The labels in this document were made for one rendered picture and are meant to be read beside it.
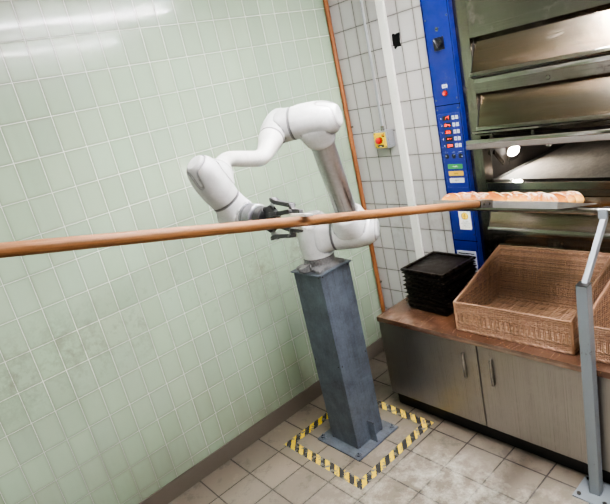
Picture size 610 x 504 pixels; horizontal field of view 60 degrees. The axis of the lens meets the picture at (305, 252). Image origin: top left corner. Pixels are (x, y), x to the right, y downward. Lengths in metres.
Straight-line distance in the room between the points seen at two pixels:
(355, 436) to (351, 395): 0.23
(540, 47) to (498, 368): 1.43
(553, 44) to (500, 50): 0.25
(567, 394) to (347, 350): 0.99
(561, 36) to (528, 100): 0.30
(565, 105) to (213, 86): 1.65
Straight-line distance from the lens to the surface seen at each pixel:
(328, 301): 2.52
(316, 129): 2.08
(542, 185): 2.75
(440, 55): 2.87
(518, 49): 2.70
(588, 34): 2.58
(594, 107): 2.58
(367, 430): 2.95
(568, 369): 2.42
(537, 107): 2.68
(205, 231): 1.30
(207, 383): 2.91
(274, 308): 3.05
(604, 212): 2.26
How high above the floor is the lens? 1.83
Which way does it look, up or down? 17 degrees down
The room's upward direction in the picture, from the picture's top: 13 degrees counter-clockwise
